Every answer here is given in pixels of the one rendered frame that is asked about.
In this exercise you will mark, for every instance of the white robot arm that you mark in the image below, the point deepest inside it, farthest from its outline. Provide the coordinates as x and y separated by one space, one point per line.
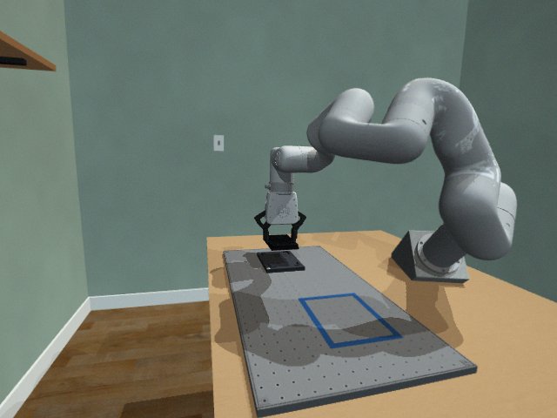
477 209

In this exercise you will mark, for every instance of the blue rectangular tape outline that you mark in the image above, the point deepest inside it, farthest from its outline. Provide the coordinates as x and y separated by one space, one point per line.
327 338

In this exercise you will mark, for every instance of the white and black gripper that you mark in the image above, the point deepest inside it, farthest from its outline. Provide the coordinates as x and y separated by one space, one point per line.
280 209

